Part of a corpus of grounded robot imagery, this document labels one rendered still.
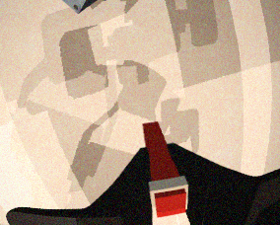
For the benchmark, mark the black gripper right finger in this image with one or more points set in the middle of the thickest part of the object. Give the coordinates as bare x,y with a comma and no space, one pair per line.
219,196

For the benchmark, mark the grey sloped panel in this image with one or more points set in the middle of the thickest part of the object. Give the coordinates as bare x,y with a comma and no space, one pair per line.
79,5

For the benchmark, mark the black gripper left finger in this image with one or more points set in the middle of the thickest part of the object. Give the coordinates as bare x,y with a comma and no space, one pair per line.
126,202

